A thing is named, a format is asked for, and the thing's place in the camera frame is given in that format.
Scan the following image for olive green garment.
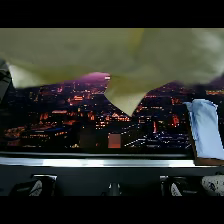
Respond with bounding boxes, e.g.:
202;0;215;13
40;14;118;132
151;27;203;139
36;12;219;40
0;27;224;118

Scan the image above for light blue garment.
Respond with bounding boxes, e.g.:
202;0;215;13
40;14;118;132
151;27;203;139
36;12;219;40
184;98;224;161

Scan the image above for silver frame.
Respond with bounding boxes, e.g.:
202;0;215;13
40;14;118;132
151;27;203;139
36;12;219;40
0;151;224;197

